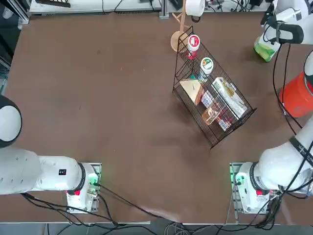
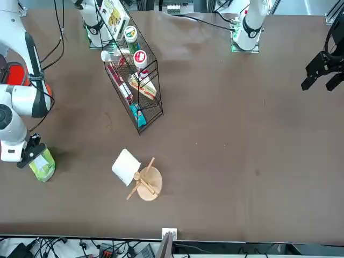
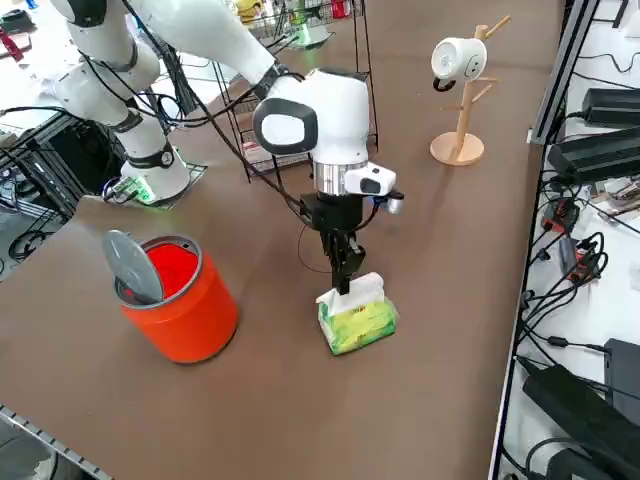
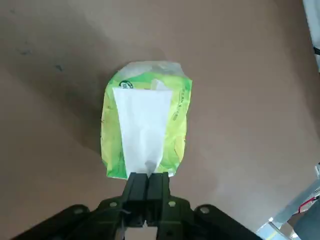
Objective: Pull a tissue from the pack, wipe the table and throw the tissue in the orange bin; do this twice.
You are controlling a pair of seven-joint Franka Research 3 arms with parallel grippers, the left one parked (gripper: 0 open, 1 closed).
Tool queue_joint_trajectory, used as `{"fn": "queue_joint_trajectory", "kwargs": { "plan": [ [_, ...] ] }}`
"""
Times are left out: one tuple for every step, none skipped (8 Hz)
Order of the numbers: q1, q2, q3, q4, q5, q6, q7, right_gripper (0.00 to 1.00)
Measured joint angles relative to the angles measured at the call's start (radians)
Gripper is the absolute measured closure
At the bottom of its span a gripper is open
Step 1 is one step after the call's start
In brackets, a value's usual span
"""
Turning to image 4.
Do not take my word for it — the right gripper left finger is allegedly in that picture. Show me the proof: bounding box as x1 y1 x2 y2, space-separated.
11 171 149 240

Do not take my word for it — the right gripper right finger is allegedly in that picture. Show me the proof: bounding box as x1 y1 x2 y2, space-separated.
147 171 258 240

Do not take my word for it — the green tissue pack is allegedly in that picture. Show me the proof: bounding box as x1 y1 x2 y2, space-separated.
99 59 194 180

